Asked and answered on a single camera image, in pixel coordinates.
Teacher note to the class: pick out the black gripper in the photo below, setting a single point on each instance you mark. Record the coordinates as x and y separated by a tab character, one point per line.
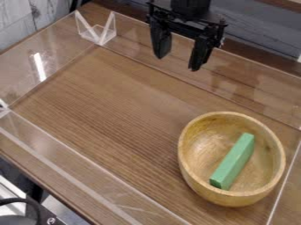
189	18

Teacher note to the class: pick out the brown wooden bowl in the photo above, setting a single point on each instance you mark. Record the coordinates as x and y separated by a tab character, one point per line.
206	140

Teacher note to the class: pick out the green rectangular block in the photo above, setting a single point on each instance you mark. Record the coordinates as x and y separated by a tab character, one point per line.
233	163

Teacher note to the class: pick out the clear acrylic corner bracket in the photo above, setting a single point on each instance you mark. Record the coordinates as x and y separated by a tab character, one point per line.
99	34

